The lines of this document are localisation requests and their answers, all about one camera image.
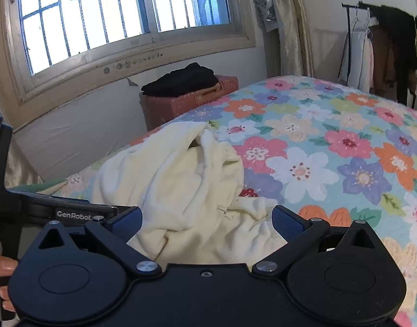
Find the cream fleece jacket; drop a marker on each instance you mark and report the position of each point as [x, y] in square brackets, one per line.
[181, 184]

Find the barred window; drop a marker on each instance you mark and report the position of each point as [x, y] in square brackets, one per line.
[92, 6]

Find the grey garment by curtain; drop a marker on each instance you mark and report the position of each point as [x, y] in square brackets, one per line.
[266, 3]

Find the black folded cloth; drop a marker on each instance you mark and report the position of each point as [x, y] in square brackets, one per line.
[184, 78]

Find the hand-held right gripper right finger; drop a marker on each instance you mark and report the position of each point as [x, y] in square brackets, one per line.
[290, 224]

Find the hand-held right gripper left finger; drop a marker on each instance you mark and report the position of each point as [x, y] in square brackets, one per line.
[126, 223]

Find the black clothes rack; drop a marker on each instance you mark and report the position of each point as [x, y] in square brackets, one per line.
[347, 24]

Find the brown hanging coat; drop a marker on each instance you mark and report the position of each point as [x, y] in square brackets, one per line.
[385, 61]

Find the person's left hand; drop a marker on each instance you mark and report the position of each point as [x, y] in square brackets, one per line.
[4, 265]

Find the white hanging dress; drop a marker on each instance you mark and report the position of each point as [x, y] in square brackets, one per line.
[356, 58]

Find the green cloth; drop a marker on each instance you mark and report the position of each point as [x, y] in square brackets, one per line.
[34, 187]

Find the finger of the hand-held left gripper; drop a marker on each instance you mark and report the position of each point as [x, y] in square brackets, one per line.
[75, 213]

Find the black hanging coat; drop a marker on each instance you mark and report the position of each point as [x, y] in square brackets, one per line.
[399, 27]

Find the beige curtain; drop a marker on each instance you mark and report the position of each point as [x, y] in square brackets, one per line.
[290, 24]

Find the floral bed sheet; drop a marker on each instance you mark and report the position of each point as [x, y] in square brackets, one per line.
[331, 163]

